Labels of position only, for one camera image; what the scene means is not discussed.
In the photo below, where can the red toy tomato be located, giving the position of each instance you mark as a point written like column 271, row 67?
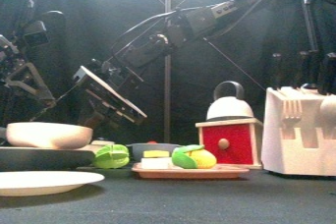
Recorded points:
column 151, row 142

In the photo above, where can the pink cutting board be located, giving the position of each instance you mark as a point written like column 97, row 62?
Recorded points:
column 193, row 173

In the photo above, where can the white knife block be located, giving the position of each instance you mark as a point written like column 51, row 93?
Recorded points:
column 298, row 159

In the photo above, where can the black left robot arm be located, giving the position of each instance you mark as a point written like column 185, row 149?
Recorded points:
column 27, row 5

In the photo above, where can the grey toy pot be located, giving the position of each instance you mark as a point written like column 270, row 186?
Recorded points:
column 149, row 151

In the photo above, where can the yellow toy butter block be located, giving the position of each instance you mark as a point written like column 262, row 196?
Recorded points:
column 157, row 154

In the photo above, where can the yellow corn with green husk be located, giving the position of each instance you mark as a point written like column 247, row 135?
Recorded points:
column 199, row 159

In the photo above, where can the white round plate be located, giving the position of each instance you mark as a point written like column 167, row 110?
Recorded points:
column 43, row 182

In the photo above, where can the white toy fork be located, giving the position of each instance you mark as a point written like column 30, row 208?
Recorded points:
column 293, row 113

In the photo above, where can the white toy block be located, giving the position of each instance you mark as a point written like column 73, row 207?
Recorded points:
column 157, row 163

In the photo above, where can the white bowl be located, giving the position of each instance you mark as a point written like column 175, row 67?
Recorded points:
column 49, row 136

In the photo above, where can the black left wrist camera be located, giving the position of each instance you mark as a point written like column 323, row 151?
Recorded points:
column 35, row 34

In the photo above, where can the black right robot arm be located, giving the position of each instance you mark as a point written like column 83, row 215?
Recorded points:
column 202, row 20

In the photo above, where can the green toy lettuce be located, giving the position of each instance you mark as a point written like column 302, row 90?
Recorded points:
column 111, row 156

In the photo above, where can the silver frame pole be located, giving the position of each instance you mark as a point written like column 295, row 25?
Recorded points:
column 167, row 103

